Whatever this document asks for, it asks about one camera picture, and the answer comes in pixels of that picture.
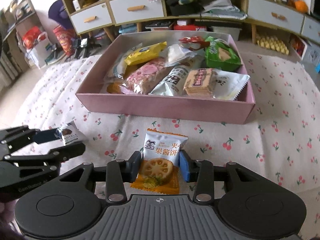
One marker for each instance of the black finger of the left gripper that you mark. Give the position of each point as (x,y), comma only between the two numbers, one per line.
(16,138)
(53,157)

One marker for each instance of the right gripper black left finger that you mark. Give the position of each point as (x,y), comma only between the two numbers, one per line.
(119,172)

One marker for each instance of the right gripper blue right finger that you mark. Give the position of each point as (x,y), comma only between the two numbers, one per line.
(200,172)

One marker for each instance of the blue silver chocolate packet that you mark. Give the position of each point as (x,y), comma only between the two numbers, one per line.
(70,134)

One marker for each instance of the orange jam biscuit packet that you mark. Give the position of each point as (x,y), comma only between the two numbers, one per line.
(158,171)

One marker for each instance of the gold foil snack bar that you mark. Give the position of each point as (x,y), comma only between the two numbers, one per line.
(115,87)

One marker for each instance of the beige wafer packet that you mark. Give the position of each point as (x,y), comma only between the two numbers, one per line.
(200,82)

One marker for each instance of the white snack packet black text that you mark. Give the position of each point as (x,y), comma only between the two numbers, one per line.
(229,85)

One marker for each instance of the white chocolate pie packet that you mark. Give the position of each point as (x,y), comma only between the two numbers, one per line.
(173,83)

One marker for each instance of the pink nougat packet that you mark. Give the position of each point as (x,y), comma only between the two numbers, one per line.
(146,78)

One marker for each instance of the white blue rice cracker packet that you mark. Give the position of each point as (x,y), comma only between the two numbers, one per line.
(118,69)

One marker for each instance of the green cracker packet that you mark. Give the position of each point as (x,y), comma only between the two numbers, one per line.
(220,55)

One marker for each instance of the clear white bun packet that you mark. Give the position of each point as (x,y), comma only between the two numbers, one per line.
(176,54)

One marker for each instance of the yellow biscuit packet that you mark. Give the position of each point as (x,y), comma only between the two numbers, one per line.
(145,54)

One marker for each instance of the red lychee snack packet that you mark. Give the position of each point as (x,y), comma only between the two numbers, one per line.
(194,43)

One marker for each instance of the cherry print white blanket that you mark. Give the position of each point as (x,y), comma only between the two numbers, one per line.
(280,139)

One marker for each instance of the red monkey paper bag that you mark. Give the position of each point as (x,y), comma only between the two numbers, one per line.
(65,38)

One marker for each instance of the pink cardboard box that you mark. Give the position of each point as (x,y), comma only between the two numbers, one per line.
(93,95)

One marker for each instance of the red shoe box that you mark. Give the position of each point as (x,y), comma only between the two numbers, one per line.
(190,27)

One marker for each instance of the yellow egg tray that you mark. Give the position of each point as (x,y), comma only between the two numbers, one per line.
(272,43)

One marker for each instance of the wooden white drawer cabinet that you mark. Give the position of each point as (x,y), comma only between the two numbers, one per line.
(89,15)

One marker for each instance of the lower orange fruit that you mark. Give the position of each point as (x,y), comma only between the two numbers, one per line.
(301,6)

